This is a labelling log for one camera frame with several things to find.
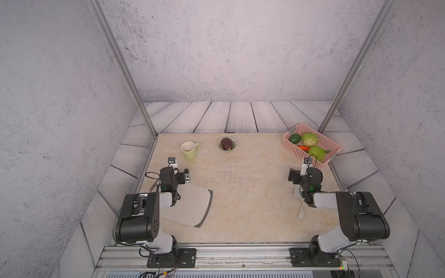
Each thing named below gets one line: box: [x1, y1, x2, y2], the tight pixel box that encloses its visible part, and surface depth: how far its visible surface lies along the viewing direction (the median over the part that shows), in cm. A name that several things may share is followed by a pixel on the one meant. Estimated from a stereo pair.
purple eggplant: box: [221, 137, 233, 151], surface depth 113 cm
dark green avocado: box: [289, 133, 302, 145], surface depth 116 cm
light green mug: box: [180, 140, 201, 161], surface depth 104 cm
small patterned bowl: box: [217, 136, 237, 152], surface depth 113 cm
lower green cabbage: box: [307, 145, 331, 162], surface depth 103 cm
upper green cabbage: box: [301, 132, 319, 148], surface depth 111 cm
